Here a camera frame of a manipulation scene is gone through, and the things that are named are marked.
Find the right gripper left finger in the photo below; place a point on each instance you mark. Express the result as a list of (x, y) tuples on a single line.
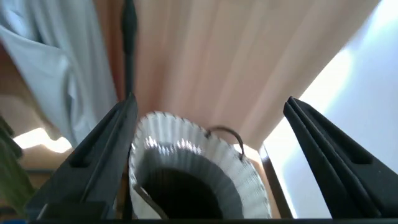
[(93, 168)]

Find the pale grey garment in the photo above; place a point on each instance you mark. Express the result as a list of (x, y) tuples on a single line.
[(62, 62)]

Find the black clothes rack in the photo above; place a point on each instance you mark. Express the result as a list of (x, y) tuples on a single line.
[(129, 46)]

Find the green sleeveless shirt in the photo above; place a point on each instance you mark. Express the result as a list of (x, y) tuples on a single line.
[(12, 174)]

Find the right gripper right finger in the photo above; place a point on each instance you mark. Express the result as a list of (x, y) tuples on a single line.
[(348, 168)]

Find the white laundry basket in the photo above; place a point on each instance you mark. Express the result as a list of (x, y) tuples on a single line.
[(230, 161)]

